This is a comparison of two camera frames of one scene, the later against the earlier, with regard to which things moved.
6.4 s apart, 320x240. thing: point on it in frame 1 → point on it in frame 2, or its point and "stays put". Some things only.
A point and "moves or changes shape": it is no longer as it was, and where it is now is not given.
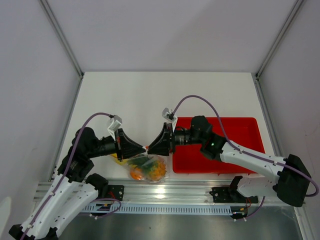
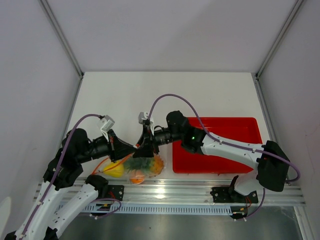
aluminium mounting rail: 195,192 stays put
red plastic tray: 244,132 stays put
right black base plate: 227,195 stays put
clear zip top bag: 147,167 moves or changes shape
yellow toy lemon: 114,156 moves or changes shape
